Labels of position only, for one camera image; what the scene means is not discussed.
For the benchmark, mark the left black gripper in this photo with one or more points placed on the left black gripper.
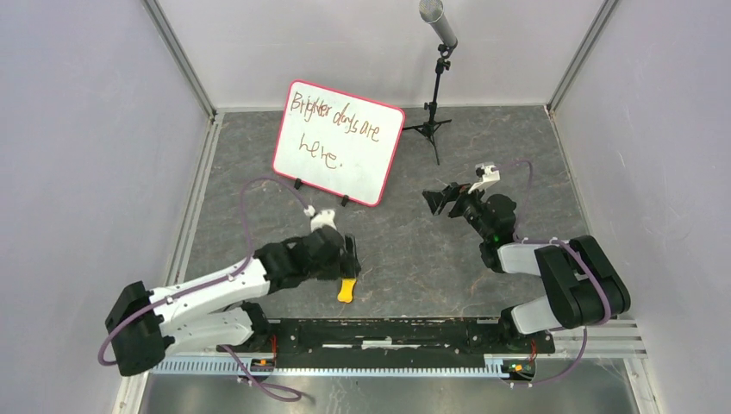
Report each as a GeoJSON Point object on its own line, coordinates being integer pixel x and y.
{"type": "Point", "coordinates": [344, 266]}

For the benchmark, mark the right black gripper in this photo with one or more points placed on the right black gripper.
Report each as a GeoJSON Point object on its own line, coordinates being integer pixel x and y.
{"type": "Point", "coordinates": [437, 199]}

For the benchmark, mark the yellow bone-shaped eraser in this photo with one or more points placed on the yellow bone-shaped eraser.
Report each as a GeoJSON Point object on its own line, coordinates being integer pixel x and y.
{"type": "Point", "coordinates": [345, 294]}

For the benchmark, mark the pink framed whiteboard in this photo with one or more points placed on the pink framed whiteboard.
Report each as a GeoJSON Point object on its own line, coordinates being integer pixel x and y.
{"type": "Point", "coordinates": [337, 142]}

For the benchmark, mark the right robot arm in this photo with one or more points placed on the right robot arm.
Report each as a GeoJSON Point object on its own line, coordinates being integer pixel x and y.
{"type": "Point", "coordinates": [581, 286]}

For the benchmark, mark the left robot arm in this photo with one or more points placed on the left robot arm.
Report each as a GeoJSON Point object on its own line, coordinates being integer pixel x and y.
{"type": "Point", "coordinates": [147, 325]}

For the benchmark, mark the black whiteboard easel stand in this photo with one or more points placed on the black whiteboard easel stand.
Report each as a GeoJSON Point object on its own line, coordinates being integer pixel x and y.
{"type": "Point", "coordinates": [345, 199]}

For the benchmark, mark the black microphone tripod stand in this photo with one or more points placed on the black microphone tripod stand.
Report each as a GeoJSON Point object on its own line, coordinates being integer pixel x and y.
{"type": "Point", "coordinates": [429, 128]}

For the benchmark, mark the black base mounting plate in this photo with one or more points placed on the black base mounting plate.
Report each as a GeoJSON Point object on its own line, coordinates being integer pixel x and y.
{"type": "Point", "coordinates": [405, 342]}

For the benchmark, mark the grey microphone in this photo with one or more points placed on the grey microphone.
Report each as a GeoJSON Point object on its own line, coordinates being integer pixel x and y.
{"type": "Point", "coordinates": [433, 13]}

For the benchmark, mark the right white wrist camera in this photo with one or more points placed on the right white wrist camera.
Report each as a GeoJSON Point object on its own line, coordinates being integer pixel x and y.
{"type": "Point", "coordinates": [488, 175]}

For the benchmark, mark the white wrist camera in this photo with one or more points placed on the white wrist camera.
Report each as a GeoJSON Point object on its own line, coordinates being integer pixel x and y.
{"type": "Point", "coordinates": [319, 219]}
{"type": "Point", "coordinates": [488, 175]}

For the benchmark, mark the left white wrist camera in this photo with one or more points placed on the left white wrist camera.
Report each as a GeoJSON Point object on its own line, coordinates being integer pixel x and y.
{"type": "Point", "coordinates": [319, 219]}

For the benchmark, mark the slotted cable duct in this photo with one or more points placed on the slotted cable duct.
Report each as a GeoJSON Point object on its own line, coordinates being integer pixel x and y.
{"type": "Point", "coordinates": [225, 365]}

